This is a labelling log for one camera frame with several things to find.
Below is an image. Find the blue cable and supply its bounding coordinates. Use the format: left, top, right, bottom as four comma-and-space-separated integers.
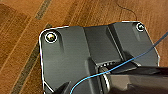
70, 31, 168, 94

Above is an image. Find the thin black floor cable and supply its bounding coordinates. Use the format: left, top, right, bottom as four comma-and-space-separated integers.
116, 0, 139, 23

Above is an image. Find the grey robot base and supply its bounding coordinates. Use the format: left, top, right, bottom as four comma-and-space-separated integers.
39, 21, 160, 94

